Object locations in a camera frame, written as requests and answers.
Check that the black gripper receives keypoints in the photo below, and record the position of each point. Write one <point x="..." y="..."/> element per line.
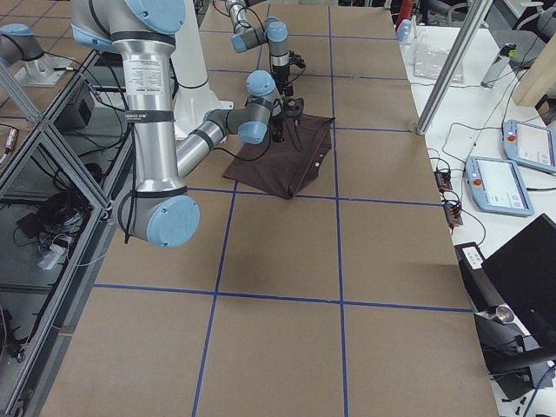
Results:
<point x="278" y="124"/>
<point x="283" y="80"/>

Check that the dark brown t-shirt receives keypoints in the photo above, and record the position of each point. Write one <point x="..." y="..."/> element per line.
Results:
<point x="287" y="167"/>

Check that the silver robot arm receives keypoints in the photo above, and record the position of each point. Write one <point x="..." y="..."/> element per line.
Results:
<point x="274" y="33"/>
<point x="154" y="204"/>

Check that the red cylinder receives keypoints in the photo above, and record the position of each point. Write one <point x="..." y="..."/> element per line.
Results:
<point x="405" y="11"/>

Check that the clear plastic bag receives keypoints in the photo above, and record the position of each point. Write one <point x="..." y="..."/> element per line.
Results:
<point x="428" y="60"/>

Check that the near blue teach pendant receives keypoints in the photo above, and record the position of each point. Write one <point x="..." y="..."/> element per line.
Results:
<point x="497" y="186"/>

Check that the blue teach pendant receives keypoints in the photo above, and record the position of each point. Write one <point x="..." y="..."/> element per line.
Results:
<point x="529" y="145"/>
<point x="497" y="186"/>

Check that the far blue teach pendant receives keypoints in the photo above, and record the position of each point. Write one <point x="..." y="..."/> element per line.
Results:
<point x="529" y="145"/>

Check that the black box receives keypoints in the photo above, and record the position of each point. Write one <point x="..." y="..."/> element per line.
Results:
<point x="513" y="292"/>

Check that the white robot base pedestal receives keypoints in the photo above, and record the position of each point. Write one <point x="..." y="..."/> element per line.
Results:
<point x="194" y="97"/>

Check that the aluminium frame post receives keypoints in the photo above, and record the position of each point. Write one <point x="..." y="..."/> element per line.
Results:
<point x="475" y="16"/>

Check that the aluminium frame rack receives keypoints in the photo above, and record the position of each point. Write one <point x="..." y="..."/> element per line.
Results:
<point x="56" y="195"/>

